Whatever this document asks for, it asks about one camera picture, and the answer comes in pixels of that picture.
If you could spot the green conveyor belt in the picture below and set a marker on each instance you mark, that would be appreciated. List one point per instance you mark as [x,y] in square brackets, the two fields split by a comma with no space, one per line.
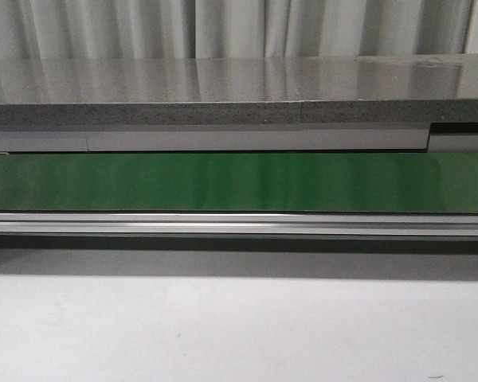
[245,182]

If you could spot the white pleated curtain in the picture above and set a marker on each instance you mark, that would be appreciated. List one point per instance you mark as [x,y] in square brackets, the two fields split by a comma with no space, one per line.
[208,29]

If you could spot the grey conveyor rear rail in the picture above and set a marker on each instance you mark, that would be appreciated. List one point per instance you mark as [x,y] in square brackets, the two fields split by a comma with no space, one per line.
[394,137]

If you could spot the aluminium conveyor front rail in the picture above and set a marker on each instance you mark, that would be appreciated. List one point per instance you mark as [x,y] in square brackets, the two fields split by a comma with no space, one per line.
[240,224]

